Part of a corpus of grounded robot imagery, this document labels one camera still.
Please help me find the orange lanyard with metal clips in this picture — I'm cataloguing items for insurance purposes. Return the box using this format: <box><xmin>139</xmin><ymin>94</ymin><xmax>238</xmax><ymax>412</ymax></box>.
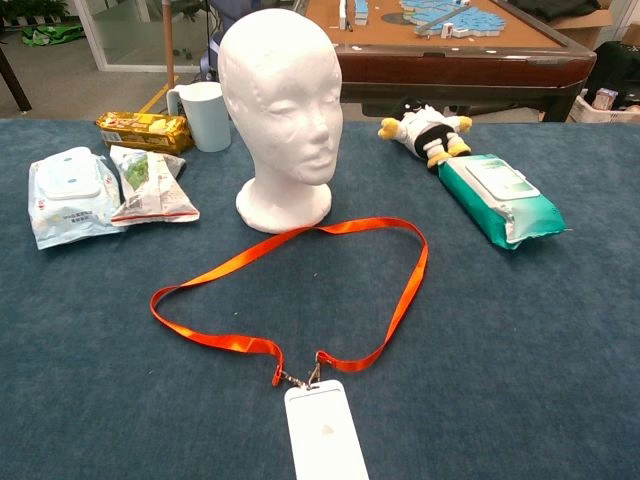
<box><xmin>149</xmin><ymin>216</ymin><xmax>430</xmax><ymax>390</ymax></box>

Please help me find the white ID card holder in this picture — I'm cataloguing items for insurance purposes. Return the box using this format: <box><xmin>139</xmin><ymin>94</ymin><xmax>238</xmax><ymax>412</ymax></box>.
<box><xmin>283</xmin><ymin>384</ymin><xmax>371</xmax><ymax>480</ymax></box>

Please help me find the white foam mannequin head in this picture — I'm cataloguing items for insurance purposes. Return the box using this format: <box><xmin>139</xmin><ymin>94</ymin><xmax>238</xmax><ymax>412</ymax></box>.
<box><xmin>217</xmin><ymin>7</ymin><xmax>344</xmax><ymax>235</ymax></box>

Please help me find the black and white plush toy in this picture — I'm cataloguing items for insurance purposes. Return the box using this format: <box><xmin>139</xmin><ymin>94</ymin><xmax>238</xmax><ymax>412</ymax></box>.
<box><xmin>377</xmin><ymin>98</ymin><xmax>474</xmax><ymax>174</ymax></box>

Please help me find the pale blue mug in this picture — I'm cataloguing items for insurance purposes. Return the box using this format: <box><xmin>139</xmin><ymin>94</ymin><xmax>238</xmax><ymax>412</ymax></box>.
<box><xmin>166</xmin><ymin>81</ymin><xmax>234</xmax><ymax>153</ymax></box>

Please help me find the blue carpet table cover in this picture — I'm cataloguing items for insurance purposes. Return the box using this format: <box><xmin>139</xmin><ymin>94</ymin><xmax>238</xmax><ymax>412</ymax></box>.
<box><xmin>0</xmin><ymin>118</ymin><xmax>640</xmax><ymax>480</ymax></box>

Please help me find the white snack bag red seal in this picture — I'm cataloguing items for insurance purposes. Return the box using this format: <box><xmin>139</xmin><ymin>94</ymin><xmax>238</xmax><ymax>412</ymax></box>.
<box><xmin>108</xmin><ymin>144</ymin><xmax>201</xmax><ymax>227</ymax></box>

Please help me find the green wet wipes pack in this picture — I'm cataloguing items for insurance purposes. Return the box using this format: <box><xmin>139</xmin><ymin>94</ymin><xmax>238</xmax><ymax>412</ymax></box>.
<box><xmin>437</xmin><ymin>153</ymin><xmax>570</xmax><ymax>251</ymax></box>

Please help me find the gold biscuit packet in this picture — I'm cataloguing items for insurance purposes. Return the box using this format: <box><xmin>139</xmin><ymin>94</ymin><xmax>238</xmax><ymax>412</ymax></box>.
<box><xmin>95</xmin><ymin>111</ymin><xmax>195</xmax><ymax>156</ymax></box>

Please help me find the brown mahjong table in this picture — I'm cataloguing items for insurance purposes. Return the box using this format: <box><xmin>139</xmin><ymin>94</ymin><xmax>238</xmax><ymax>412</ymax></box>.
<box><xmin>303</xmin><ymin>0</ymin><xmax>598</xmax><ymax>123</ymax></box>

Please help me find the wooden pole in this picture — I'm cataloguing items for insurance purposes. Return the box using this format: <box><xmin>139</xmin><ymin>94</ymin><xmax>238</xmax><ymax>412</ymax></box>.
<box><xmin>163</xmin><ymin>0</ymin><xmax>177</xmax><ymax>91</ymax></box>

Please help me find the light blue wet wipes pack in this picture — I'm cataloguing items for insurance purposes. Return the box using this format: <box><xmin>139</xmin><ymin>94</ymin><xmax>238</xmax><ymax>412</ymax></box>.
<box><xmin>28</xmin><ymin>146</ymin><xmax>126</xmax><ymax>251</ymax></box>

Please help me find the blue mahjong tile pile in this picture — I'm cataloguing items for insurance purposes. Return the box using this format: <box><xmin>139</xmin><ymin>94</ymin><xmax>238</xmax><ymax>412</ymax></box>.
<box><xmin>382</xmin><ymin>0</ymin><xmax>509</xmax><ymax>40</ymax></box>

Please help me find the white basket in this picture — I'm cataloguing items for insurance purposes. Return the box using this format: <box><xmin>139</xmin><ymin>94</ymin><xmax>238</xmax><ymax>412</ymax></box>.
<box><xmin>567</xmin><ymin>88</ymin><xmax>640</xmax><ymax>124</ymax></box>

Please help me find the black cloth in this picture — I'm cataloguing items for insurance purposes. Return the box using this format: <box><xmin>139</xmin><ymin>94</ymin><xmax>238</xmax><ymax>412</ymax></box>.
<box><xmin>509</xmin><ymin>0</ymin><xmax>601</xmax><ymax>22</ymax></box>

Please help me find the green bag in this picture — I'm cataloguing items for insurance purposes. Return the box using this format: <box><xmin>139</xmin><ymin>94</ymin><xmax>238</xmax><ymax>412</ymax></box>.
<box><xmin>20</xmin><ymin>23</ymin><xmax>85</xmax><ymax>49</ymax></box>

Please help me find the black bag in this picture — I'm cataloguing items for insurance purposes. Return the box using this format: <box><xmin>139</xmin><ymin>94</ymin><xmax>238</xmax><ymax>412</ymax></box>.
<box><xmin>582</xmin><ymin>41</ymin><xmax>640</xmax><ymax>111</ymax></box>

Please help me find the cardboard box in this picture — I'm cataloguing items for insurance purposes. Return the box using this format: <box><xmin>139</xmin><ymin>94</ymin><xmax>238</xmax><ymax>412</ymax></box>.
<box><xmin>544</xmin><ymin>8</ymin><xmax>640</xmax><ymax>50</ymax></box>

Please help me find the dark wooden table leg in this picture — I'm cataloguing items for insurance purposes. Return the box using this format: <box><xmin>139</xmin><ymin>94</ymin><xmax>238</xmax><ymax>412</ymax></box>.
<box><xmin>0</xmin><ymin>44</ymin><xmax>34</xmax><ymax>114</ymax></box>

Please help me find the glass partition white frame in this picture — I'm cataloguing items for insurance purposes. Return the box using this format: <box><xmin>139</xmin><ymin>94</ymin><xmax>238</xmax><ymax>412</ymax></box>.
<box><xmin>74</xmin><ymin>0</ymin><xmax>214</xmax><ymax>74</ymax></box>

